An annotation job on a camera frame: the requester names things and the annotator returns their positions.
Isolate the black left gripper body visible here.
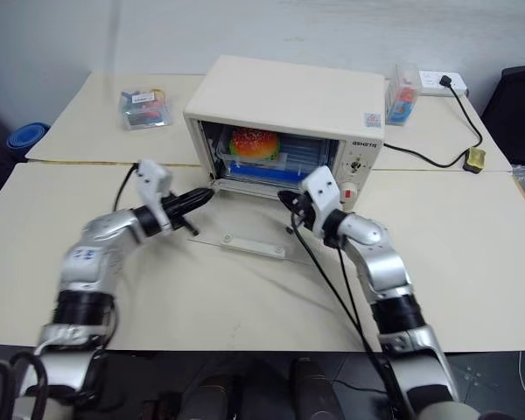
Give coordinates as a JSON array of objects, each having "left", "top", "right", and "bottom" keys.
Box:
[{"left": 159, "top": 193, "right": 201, "bottom": 236}]

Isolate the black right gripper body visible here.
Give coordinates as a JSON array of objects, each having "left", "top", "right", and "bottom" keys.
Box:
[{"left": 288, "top": 194, "right": 319, "bottom": 232}]

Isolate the glass oven door with handle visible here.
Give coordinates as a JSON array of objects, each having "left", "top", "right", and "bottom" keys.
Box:
[{"left": 186, "top": 182, "right": 317, "bottom": 266}]

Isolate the cream toaster oven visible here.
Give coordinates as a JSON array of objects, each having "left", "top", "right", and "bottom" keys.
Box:
[{"left": 182, "top": 53, "right": 387, "bottom": 214}]

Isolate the toy hamburger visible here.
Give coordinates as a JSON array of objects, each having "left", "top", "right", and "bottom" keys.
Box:
[{"left": 230, "top": 127, "right": 282, "bottom": 160}]

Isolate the clear box of colourful items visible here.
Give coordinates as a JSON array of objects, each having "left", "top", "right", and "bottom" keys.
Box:
[{"left": 119, "top": 88, "right": 172, "bottom": 131}]

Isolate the tall clear box of toys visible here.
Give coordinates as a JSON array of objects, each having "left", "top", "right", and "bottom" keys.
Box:
[{"left": 384, "top": 62, "right": 423, "bottom": 127}]

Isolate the blue round object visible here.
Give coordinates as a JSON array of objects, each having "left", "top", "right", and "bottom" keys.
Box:
[{"left": 6, "top": 122, "right": 53, "bottom": 161}]

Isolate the white power strip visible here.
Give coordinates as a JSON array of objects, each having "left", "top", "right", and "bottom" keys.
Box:
[{"left": 417, "top": 69, "right": 470, "bottom": 97}]

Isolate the dark rounded shape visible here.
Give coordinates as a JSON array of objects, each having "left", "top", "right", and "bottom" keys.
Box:
[{"left": 181, "top": 371, "right": 250, "bottom": 420}]

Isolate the black chair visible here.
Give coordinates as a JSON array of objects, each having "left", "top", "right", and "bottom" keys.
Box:
[{"left": 480, "top": 65, "right": 525, "bottom": 170}]

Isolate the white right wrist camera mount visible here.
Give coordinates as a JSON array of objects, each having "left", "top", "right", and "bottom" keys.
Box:
[{"left": 300, "top": 165, "right": 345, "bottom": 240}]

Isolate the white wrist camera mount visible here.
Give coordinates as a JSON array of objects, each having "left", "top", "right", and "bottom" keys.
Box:
[
  {"left": 135, "top": 158, "right": 174, "bottom": 232},
  {"left": 300, "top": 165, "right": 345, "bottom": 240}
]

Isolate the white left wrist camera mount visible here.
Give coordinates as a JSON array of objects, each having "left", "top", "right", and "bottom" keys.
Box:
[{"left": 135, "top": 158, "right": 174, "bottom": 232}]

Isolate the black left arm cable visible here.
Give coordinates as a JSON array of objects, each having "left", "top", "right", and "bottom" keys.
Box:
[{"left": 113, "top": 162, "right": 142, "bottom": 214}]

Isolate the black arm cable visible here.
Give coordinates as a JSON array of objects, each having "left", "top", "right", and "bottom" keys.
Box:
[
  {"left": 113, "top": 162, "right": 142, "bottom": 214},
  {"left": 336, "top": 244, "right": 384, "bottom": 355},
  {"left": 288, "top": 213, "right": 415, "bottom": 420}
]

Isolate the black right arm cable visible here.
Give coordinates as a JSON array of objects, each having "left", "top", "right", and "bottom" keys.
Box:
[
  {"left": 288, "top": 213, "right": 415, "bottom": 420},
  {"left": 336, "top": 244, "right": 384, "bottom": 355}
]

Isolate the yellow inline cable switch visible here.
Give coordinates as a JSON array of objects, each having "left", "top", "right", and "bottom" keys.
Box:
[{"left": 462, "top": 147, "right": 487, "bottom": 174}]

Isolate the black oven power cable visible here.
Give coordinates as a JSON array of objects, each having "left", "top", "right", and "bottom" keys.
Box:
[{"left": 382, "top": 82, "right": 484, "bottom": 170}]

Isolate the black looped cable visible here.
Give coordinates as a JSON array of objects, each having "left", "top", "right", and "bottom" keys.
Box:
[{"left": 0, "top": 349, "right": 50, "bottom": 410}]

